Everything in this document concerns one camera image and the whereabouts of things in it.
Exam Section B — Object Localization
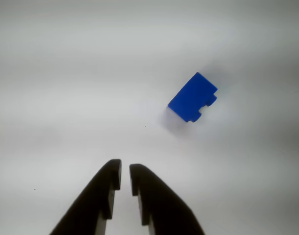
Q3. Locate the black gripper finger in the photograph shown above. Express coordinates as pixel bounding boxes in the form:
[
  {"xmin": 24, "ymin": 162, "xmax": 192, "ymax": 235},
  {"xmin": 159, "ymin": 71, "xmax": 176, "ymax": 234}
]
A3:
[
  {"xmin": 49, "ymin": 159, "xmax": 122, "ymax": 235},
  {"xmin": 129, "ymin": 163, "xmax": 204, "ymax": 235}
]

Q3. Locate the blue lego brick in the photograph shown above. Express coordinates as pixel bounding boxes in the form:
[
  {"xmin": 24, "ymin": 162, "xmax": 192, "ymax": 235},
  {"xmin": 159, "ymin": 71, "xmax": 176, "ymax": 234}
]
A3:
[{"xmin": 167, "ymin": 71, "xmax": 218, "ymax": 123}]

